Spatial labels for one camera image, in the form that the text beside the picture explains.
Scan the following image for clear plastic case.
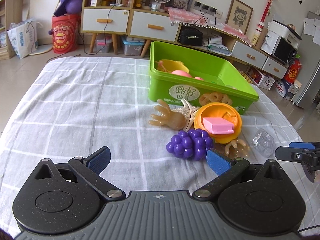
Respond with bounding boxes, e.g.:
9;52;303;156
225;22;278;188
252;128;274;158

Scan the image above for tan rubber octopus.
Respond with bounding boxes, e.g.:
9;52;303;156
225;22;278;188
149;99;186;131
214;139;251;159

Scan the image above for purple toy grapes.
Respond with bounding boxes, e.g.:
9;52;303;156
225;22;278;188
166;128;214;161

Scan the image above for pink toy block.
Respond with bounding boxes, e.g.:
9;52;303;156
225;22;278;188
202;117;234;135

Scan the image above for orange toy plate stack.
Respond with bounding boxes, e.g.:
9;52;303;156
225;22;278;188
194;102;242;144

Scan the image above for beige starfish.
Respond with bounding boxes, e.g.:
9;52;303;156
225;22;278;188
172;99;200;132

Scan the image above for pink toy pig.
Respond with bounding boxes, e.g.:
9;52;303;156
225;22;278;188
171;70;204;81

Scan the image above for yellow toy pot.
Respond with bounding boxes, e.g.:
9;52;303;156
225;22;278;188
155;60;189;73

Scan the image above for grey checked cloth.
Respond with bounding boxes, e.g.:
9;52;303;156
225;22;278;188
0;56;320;230

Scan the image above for egg carton tray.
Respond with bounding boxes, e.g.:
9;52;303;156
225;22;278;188
239;70;253;84

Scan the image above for silver refrigerator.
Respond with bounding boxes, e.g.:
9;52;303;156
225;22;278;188
291;11;320;110

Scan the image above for green plastic cookie bin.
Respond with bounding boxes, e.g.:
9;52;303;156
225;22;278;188
149;41;259;114

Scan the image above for black microwave oven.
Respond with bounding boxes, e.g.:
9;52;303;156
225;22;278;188
260;31;297;66

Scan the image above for white printer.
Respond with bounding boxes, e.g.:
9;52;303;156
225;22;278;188
268;20;302;49

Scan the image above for clear storage box blue lid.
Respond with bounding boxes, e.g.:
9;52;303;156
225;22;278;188
121;35;145;56

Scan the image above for black bag on shelf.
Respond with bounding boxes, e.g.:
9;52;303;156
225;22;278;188
178;27;203;46

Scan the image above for red printed bucket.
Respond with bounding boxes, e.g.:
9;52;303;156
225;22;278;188
48;14;80;54

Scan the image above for framed cartoon girl picture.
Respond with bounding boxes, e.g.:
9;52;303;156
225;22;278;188
225;0;253;34

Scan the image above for white shopping bag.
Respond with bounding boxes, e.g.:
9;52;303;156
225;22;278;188
7;18;38;59

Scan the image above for pink table runner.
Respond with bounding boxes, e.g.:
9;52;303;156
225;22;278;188
165;7;252;47

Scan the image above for wooden cabinet with drawers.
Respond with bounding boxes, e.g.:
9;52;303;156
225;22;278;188
81;0;287;78

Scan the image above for purple plush toy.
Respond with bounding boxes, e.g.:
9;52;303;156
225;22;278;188
53;0;82;17

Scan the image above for wooden bookshelf desk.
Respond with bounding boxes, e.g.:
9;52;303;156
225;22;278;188
1;0;23;60

